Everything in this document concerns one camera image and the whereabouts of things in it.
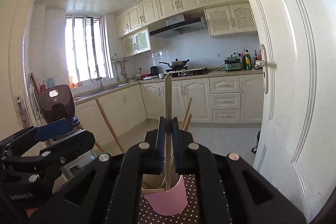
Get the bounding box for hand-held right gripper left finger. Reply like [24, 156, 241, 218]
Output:
[29, 116, 166, 224]

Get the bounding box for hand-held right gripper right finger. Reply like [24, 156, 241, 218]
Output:
[171, 117, 307, 224]

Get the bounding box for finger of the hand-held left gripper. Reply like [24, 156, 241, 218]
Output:
[0, 118, 74, 155]
[1, 130, 95, 183]

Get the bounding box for group of wooden chopsticks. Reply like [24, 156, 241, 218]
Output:
[95, 97, 193, 193]

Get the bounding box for pink cup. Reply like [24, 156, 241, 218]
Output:
[142, 174, 188, 216]

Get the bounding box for single wooden chopstick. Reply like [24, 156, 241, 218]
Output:
[164, 76, 173, 191]

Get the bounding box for black chair back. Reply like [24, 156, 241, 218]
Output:
[37, 84, 80, 133]

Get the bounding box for metal door strike plate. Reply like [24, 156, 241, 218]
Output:
[14, 95, 31, 127]

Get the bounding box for wooden cutting boards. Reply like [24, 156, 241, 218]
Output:
[28, 72, 43, 120]

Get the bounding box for cream lower kitchen cabinets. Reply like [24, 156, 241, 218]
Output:
[73, 73, 264, 146]

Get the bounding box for steel sink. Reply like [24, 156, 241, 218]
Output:
[79, 83, 129, 98]

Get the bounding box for metal faucet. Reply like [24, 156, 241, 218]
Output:
[94, 70, 104, 90]

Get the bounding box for black gas stove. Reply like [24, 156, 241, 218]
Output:
[163, 68, 212, 76]

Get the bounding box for kitchen window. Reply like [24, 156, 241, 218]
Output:
[65, 14, 114, 84]

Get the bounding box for black wok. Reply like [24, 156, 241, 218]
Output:
[158, 58, 190, 69]

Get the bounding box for green countertop appliance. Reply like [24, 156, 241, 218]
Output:
[224, 53, 242, 72]

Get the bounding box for cream lattice door cabinet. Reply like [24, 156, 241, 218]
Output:
[204, 3, 259, 37]
[121, 28, 152, 58]

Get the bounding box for black range hood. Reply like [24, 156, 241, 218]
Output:
[149, 14, 208, 39]

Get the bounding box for white door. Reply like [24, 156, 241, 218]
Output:
[223, 0, 336, 222]

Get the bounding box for wall rack with utensils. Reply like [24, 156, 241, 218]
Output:
[110, 53, 130, 81]

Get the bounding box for metal door handle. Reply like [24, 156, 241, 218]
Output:
[256, 44, 277, 94]

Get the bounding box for cream upper wall cabinets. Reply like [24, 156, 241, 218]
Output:
[115, 0, 248, 39]

